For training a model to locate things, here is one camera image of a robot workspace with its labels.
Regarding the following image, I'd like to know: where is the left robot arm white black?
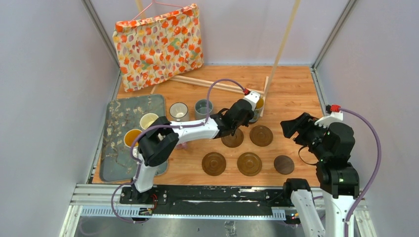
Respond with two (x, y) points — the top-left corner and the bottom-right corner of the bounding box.
(131, 95), (259, 204)

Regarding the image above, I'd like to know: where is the floral orange fabric bag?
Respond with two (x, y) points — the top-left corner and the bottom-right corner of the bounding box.
(112, 4), (204, 92)

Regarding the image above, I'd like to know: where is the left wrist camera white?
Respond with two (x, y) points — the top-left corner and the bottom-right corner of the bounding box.
(244, 91), (261, 108)

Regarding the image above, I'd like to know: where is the small dark brown coaster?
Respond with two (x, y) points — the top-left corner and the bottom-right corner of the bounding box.
(274, 155), (294, 175)

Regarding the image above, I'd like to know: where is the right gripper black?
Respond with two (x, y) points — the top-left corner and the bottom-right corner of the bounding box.
(280, 111), (329, 159)

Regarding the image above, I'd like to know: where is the white mug orange inside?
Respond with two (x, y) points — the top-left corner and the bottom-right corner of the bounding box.
(123, 129), (142, 147)

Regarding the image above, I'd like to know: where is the blue mug yellow inside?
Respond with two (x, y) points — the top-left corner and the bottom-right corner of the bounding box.
(249, 97), (264, 124)

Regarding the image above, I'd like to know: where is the white grey mug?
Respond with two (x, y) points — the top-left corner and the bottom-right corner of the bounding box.
(169, 102), (190, 122)

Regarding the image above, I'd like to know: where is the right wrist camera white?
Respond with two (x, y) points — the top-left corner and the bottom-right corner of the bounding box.
(314, 111), (343, 128)

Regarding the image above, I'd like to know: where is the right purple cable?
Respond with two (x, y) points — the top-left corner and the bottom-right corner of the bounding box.
(326, 104), (382, 237)

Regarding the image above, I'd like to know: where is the pink wire hanger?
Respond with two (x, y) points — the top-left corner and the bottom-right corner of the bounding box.
(130, 0), (183, 22)

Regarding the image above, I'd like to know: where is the cream mug on tray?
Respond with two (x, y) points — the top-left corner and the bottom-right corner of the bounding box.
(140, 113), (159, 130)

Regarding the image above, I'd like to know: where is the purple cable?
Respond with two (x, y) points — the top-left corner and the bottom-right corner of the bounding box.
(326, 104), (382, 237)
(110, 78), (251, 225)

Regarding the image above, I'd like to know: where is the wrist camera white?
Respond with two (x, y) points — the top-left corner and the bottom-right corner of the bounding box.
(314, 111), (343, 128)
(244, 91), (261, 108)

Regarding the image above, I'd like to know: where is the pink mug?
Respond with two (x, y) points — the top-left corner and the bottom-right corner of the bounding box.
(174, 142), (188, 150)

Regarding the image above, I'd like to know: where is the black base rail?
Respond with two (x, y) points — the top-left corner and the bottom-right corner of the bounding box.
(117, 185), (296, 220)

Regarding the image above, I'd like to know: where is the floral grey tray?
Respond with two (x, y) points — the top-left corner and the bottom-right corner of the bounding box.
(98, 94), (166, 183)

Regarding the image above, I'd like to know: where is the wooden rack frame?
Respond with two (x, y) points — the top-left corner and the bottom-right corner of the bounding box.
(135, 0), (301, 119)

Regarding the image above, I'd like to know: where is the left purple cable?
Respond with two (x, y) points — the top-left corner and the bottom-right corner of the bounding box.
(110, 78), (251, 225)

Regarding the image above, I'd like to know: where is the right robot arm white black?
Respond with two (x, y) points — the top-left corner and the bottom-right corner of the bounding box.
(280, 112), (360, 237)

